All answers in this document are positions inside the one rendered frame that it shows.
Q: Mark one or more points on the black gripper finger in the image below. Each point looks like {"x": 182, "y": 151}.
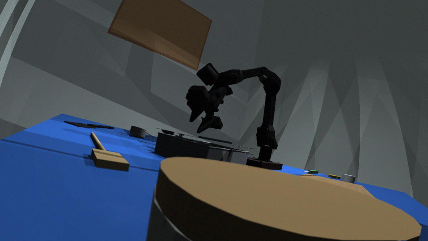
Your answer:
{"x": 205, "y": 124}
{"x": 199, "y": 105}

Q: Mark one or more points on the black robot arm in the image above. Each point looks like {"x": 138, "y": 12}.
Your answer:
{"x": 220, "y": 81}

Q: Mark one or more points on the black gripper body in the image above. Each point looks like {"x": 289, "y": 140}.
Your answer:
{"x": 213, "y": 98}

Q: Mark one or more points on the light brown wooden board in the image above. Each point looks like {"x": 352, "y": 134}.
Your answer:
{"x": 355, "y": 187}

